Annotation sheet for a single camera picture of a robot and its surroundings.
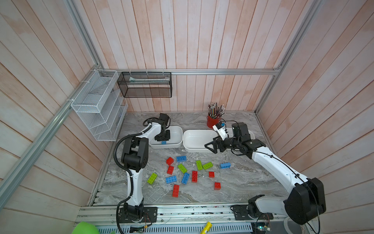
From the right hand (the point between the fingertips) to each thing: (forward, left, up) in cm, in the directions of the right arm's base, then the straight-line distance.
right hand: (210, 141), depth 81 cm
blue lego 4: (-15, +14, -16) cm, 26 cm away
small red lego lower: (-18, -5, -21) cm, 28 cm away
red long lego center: (-14, +8, -17) cm, 23 cm away
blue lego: (+8, +29, -15) cm, 34 cm away
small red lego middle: (-13, -2, -17) cm, 21 cm away
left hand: (+11, +29, -15) cm, 35 cm away
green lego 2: (-6, +5, -18) cm, 19 cm away
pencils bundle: (+32, -8, -8) cm, 34 cm away
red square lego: (-5, +24, -16) cm, 29 cm away
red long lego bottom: (-22, +19, -17) cm, 34 cm away
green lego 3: (-7, 0, -18) cm, 19 cm away
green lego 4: (-16, +33, -16) cm, 40 cm away
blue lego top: (-3, +17, -16) cm, 23 cm away
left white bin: (+11, +21, -14) cm, 27 cm away
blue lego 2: (-6, -12, -17) cm, 22 cm away
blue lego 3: (-16, +21, -16) cm, 31 cm away
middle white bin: (+13, +8, -19) cm, 24 cm away
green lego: (-8, +16, -18) cm, 26 cm away
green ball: (-41, +60, -10) cm, 73 cm away
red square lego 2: (-10, +23, -16) cm, 30 cm away
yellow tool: (-39, +3, -16) cm, 43 cm away
